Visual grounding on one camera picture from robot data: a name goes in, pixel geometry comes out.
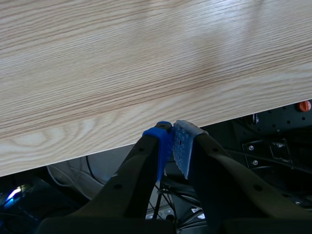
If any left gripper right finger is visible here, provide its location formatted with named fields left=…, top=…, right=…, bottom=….
left=172, top=119, right=312, bottom=234

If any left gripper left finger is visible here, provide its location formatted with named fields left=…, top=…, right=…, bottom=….
left=35, top=121, right=175, bottom=234

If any orange round knob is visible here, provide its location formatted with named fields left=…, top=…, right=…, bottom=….
left=299, top=100, right=312, bottom=113

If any black perforated metal frame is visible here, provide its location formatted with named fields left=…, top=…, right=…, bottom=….
left=240, top=99, right=312, bottom=210

